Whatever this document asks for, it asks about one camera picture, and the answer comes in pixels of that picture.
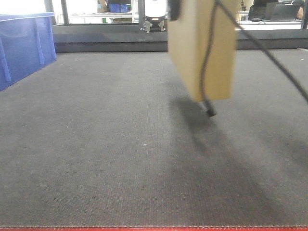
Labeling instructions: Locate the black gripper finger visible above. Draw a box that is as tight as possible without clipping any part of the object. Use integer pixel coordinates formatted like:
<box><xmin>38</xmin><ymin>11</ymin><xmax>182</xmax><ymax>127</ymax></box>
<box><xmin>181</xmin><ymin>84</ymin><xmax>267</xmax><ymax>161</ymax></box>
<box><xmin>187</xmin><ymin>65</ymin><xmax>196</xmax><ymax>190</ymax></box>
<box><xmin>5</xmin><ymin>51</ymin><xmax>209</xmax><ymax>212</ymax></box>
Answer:
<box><xmin>168</xmin><ymin>0</ymin><xmax>180</xmax><ymax>21</ymax></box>

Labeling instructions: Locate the tall brown cardboard box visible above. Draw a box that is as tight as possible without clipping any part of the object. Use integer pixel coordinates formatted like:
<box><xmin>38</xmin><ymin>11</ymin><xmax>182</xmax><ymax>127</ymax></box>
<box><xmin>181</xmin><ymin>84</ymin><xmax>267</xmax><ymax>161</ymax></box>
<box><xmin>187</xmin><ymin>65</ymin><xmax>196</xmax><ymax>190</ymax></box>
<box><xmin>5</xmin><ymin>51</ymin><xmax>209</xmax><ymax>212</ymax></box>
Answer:
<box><xmin>167</xmin><ymin>0</ymin><xmax>237</xmax><ymax>102</ymax></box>

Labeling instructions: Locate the black dangling cable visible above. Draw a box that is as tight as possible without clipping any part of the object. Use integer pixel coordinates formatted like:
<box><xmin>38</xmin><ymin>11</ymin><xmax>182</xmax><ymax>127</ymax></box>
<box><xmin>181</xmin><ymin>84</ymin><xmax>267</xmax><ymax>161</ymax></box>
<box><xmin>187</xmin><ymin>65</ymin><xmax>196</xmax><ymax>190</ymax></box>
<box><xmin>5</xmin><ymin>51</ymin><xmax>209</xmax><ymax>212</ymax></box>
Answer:
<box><xmin>200</xmin><ymin>0</ymin><xmax>308</xmax><ymax>118</ymax></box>

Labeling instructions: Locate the blue plastic crate on conveyor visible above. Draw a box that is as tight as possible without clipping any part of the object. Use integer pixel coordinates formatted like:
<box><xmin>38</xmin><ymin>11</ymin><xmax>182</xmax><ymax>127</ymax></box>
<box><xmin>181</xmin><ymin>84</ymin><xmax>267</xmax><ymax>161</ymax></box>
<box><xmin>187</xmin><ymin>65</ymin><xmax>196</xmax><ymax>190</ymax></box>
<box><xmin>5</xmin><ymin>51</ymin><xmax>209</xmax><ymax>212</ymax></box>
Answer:
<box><xmin>0</xmin><ymin>12</ymin><xmax>56</xmax><ymax>90</ymax></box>

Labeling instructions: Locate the black conveyor end frame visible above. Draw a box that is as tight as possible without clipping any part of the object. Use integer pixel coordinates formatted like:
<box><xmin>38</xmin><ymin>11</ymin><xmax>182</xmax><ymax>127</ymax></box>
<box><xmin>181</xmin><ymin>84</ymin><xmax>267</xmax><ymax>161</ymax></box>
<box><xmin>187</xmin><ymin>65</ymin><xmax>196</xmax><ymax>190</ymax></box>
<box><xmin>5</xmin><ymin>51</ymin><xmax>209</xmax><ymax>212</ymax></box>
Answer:
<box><xmin>52</xmin><ymin>25</ymin><xmax>308</xmax><ymax>53</ymax></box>

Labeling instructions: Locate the white lab desk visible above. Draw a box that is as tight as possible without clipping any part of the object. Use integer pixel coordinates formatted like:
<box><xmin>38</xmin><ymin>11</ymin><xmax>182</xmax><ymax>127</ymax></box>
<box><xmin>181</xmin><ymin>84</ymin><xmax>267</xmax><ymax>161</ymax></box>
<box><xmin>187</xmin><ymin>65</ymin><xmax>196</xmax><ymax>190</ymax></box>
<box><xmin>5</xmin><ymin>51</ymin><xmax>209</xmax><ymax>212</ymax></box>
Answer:
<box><xmin>238</xmin><ymin>21</ymin><xmax>301</xmax><ymax>31</ymax></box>

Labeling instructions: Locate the white robot base unit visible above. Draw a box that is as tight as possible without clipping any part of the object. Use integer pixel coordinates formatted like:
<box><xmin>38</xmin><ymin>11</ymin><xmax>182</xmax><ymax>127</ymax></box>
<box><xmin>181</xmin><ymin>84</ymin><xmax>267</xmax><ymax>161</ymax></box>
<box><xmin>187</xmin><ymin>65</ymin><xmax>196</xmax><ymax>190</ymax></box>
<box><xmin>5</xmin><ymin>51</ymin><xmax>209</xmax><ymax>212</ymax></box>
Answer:
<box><xmin>140</xmin><ymin>0</ymin><xmax>167</xmax><ymax>33</ymax></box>

